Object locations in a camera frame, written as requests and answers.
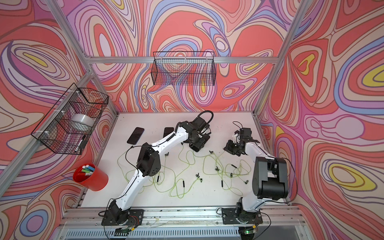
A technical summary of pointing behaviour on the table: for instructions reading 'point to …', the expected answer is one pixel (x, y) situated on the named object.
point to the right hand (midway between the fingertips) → (225, 151)
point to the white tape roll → (83, 119)
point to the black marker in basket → (82, 144)
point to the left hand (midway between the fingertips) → (201, 143)
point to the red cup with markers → (89, 175)
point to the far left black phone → (135, 136)
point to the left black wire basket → (67, 126)
